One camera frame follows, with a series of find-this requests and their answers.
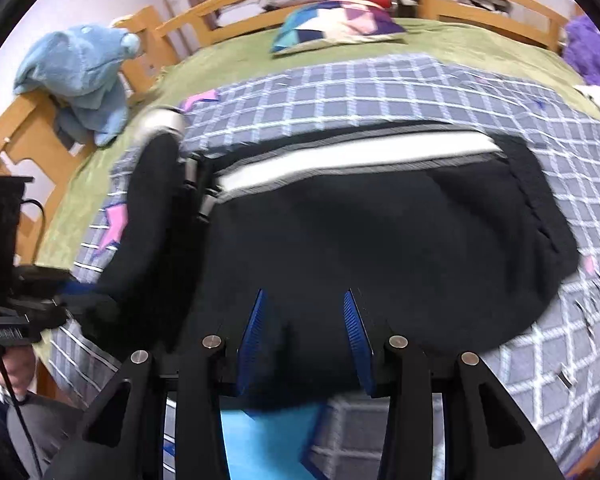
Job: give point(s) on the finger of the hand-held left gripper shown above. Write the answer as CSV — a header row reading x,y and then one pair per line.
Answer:
x,y
80,312
80,290

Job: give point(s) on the green bed sheet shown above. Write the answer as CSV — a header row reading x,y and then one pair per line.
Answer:
x,y
230,60

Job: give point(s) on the grey plaid blanket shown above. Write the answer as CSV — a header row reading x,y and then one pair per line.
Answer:
x,y
355,95

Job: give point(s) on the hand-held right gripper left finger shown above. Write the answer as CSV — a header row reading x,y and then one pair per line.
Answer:
x,y
252,345

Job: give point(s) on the purple plush toy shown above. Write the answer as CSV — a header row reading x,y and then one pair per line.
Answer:
x,y
595,50

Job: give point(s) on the person's leg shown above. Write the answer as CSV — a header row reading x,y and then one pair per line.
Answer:
x,y
50,435

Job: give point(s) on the blue fleece garment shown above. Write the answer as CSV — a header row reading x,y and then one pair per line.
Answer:
x,y
80,75

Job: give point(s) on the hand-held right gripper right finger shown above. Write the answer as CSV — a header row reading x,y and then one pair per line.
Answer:
x,y
360,345

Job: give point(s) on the black pants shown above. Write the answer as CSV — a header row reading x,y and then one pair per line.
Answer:
x,y
380,260

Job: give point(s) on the geometric print pillow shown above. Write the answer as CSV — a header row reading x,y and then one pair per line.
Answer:
x,y
330,25

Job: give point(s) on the wooden bed frame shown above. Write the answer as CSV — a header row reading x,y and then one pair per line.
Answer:
x,y
150,45

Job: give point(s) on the person's left hand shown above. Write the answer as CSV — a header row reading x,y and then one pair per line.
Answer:
x,y
17,370

